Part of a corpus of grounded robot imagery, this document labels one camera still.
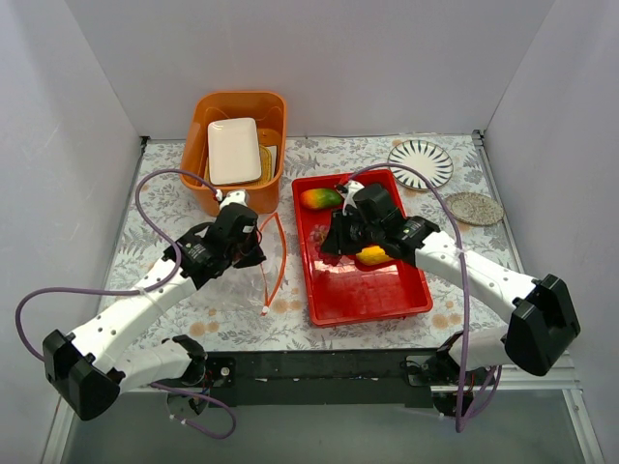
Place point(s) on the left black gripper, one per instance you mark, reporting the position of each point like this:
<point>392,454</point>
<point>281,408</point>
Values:
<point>247,254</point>

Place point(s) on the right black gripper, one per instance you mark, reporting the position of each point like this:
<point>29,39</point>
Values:
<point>339,237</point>

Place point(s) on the yellow mango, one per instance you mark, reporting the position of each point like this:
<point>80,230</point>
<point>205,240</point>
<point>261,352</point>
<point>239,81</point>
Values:
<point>373,256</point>

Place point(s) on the clear zip top bag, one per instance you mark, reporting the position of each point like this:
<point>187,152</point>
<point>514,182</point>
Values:
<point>255,288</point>

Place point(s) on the purple grape bunch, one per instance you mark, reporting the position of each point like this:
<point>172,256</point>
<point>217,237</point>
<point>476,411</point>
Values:
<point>317,236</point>

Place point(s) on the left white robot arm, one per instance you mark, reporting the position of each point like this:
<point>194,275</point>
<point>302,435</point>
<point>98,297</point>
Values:
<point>91,366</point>

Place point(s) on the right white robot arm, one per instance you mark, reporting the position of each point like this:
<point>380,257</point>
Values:
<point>539,313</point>

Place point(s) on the red green mango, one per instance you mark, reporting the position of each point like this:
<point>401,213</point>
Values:
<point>320,198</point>

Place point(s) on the red plastic tray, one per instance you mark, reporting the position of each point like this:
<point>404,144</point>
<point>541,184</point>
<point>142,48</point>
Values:
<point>350,292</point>

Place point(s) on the striped round plate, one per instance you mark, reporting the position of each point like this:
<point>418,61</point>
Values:
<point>429,159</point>

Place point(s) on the yellow woven basket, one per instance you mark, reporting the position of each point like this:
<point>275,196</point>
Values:
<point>268,159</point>

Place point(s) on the white rectangular plate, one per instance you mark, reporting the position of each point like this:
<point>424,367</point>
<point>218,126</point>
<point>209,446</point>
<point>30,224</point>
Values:
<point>233,151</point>

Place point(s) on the speckled small round plate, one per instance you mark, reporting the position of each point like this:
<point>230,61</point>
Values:
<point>474,208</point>

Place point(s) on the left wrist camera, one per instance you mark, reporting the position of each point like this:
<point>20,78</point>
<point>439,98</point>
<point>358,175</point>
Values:
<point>238,196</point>

